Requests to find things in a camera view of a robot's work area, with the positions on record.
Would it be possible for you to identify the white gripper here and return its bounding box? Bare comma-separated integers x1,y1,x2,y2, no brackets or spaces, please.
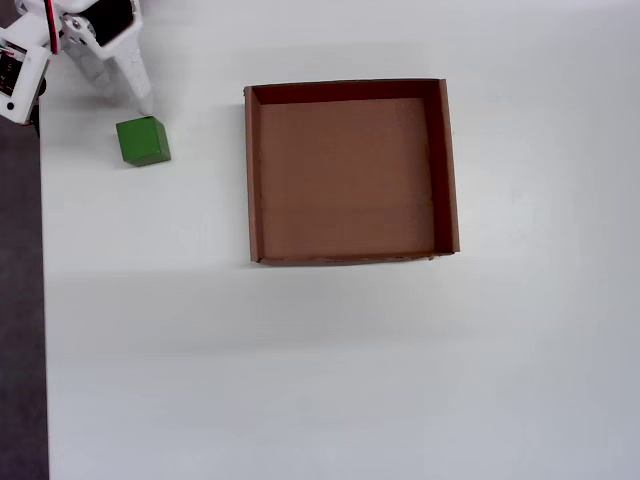
62,0,154,117

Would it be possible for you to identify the brown cardboard box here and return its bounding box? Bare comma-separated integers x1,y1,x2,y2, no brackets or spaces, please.
243,76,462,267

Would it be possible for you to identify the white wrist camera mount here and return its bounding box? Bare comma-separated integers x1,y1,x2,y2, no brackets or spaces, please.
0,13,65,125

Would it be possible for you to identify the red black servo cable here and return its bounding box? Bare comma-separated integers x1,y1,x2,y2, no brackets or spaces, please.
43,0,66,55

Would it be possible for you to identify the green cube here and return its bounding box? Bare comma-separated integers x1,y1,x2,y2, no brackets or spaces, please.
115,115,173,168

